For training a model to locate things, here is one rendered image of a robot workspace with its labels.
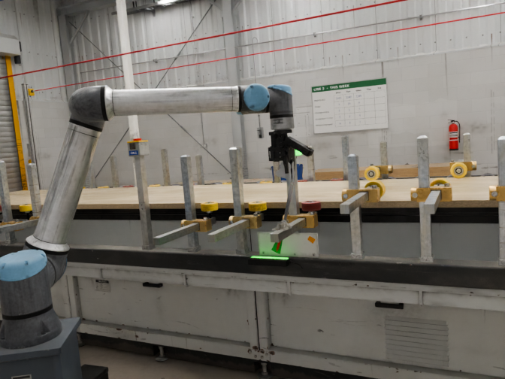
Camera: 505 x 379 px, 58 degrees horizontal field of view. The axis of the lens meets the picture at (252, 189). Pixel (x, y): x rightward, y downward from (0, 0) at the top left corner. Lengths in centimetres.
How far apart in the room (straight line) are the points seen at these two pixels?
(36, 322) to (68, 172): 50
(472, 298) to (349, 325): 61
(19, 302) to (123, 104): 70
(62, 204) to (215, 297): 103
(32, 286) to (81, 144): 50
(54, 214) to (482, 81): 793
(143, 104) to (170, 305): 136
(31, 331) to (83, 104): 73
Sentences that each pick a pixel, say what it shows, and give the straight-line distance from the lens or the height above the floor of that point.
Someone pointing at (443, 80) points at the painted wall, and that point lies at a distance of 888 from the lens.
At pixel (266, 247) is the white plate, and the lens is 192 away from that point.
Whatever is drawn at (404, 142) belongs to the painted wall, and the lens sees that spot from 888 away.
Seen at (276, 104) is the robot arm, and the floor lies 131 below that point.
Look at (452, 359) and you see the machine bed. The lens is 218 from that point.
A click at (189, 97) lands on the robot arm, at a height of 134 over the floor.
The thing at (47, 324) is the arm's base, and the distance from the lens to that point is 166.
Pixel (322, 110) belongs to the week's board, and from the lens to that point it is 912.
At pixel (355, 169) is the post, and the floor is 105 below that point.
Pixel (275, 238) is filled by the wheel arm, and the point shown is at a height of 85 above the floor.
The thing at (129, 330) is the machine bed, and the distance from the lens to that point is 281.
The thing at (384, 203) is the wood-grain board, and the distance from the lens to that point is 191.
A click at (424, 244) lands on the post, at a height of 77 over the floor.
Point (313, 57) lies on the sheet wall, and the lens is 928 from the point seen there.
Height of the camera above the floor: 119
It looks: 6 degrees down
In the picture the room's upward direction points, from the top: 4 degrees counter-clockwise
